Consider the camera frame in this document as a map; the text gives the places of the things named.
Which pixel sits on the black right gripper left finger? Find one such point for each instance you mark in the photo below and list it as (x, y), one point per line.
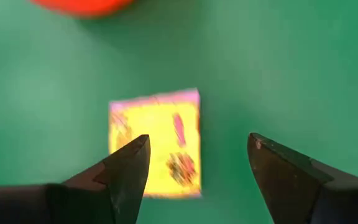
(73, 202)

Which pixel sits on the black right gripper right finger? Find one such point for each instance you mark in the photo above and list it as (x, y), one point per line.
(306, 199)

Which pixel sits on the yellow candy packet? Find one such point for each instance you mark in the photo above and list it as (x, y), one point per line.
(160, 124)

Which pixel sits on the orange pumpkin face bucket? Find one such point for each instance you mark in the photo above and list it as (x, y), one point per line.
(82, 6)

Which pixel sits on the green table mat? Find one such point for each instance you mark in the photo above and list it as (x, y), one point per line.
(26, 93)

